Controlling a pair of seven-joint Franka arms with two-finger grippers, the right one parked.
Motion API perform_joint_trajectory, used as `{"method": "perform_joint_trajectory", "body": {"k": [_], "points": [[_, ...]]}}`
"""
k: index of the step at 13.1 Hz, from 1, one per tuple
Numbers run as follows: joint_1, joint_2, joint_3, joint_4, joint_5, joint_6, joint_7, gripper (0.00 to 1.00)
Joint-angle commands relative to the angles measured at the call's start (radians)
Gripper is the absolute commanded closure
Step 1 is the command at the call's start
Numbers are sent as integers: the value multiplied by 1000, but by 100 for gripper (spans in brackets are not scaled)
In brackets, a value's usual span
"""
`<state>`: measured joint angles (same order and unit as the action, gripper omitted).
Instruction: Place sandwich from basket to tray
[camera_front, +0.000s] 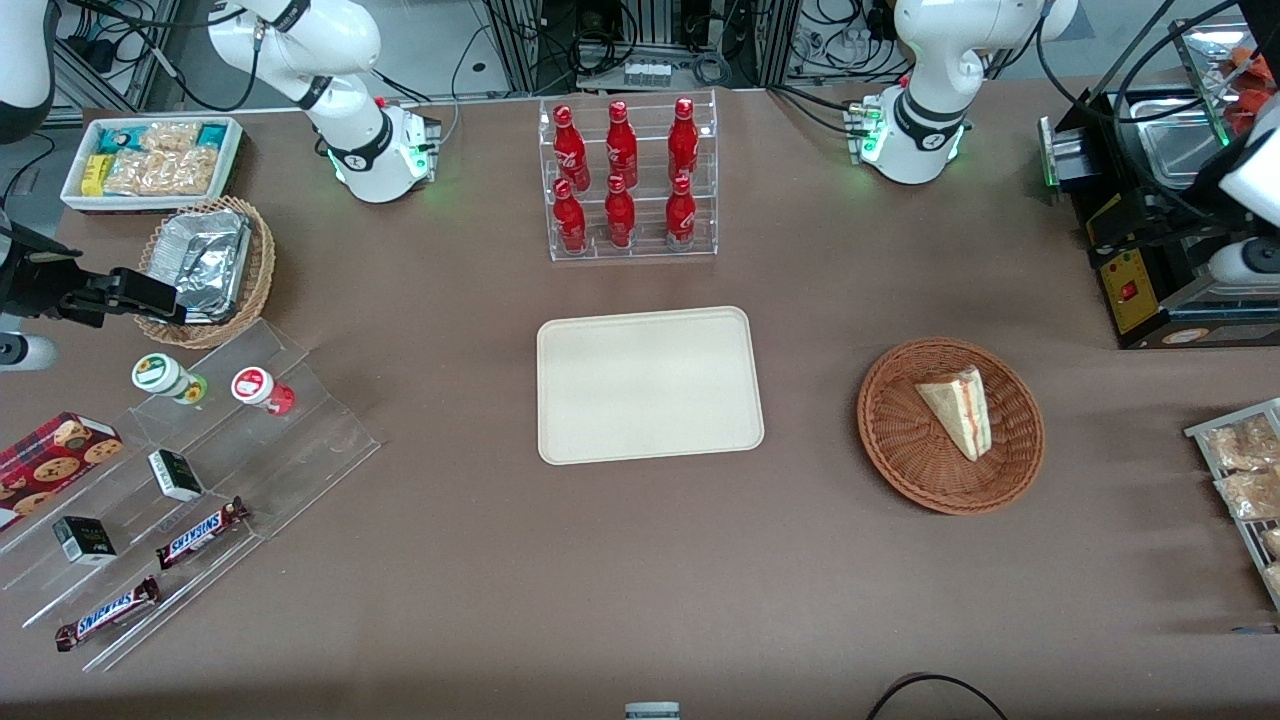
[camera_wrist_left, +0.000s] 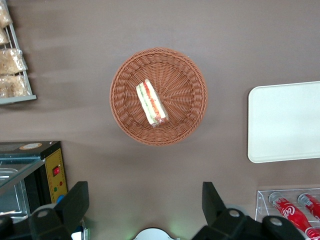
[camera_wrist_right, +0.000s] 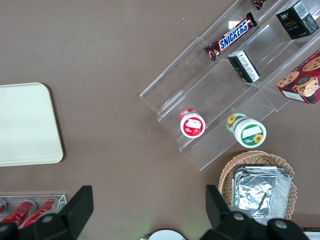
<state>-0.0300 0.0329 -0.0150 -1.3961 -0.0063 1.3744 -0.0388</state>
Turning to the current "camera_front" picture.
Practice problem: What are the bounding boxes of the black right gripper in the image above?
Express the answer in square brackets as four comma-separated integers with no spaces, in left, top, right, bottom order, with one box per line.
[0,226,189,329]

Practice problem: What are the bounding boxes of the light tan wicker basket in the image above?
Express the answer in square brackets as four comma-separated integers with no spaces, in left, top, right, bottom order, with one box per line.
[133,196,276,350]

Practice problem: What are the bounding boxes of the beige plastic tray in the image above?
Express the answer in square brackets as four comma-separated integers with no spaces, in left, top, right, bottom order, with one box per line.
[536,306,765,467]

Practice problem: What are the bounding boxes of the brown wicker basket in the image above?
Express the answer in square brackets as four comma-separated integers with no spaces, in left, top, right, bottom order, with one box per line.
[857,338,1046,516]

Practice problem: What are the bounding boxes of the triangle sandwich in wrap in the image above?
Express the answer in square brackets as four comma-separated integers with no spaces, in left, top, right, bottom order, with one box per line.
[916,366,992,462]

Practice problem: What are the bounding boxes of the green lid yogurt cup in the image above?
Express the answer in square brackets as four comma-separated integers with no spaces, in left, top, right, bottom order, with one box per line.
[131,353,209,405]

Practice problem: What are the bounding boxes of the stack of foil trays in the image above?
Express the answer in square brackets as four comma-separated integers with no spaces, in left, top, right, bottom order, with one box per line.
[147,209,253,324]

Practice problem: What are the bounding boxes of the white plastic bin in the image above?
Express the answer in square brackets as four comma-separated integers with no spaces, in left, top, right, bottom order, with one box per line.
[60,116,244,214]

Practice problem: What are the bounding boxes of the clear cracker packet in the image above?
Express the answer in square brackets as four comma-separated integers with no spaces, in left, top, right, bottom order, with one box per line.
[140,121,202,154]
[104,149,218,197]

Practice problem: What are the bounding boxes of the red lid yogurt cup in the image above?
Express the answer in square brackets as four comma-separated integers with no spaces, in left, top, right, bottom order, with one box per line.
[231,367,296,416]

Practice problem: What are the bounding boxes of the red cookie box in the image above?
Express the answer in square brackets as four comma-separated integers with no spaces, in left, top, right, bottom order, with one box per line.
[0,411,125,532]

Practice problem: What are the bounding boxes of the small black box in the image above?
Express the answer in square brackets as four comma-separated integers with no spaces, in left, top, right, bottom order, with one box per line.
[148,449,205,503]
[52,516,118,566]

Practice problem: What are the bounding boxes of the clear acrylic stepped stand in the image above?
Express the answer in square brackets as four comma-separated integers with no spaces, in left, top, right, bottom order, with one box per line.
[0,318,382,673]

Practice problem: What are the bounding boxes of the Snickers bar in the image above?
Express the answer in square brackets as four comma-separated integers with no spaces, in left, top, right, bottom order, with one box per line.
[155,497,250,571]
[55,576,162,652]

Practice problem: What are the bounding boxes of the red cola bottle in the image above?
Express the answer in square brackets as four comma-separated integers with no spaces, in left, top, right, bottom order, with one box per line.
[668,97,700,183]
[665,175,697,251]
[552,104,591,191]
[553,178,588,254]
[604,174,637,249]
[606,100,639,188]

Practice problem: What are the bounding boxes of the clear acrylic bottle rack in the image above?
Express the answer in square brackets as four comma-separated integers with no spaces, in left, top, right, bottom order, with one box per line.
[538,89,719,263]

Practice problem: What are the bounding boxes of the black sealing machine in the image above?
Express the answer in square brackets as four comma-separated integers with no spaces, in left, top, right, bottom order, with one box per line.
[1040,20,1280,350]

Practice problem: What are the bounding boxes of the aluminium frame rack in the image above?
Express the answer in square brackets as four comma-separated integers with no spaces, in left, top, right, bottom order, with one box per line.
[480,0,806,96]

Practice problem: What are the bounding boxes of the black cable loop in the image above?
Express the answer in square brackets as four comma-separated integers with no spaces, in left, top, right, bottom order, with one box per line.
[866,674,1011,720]

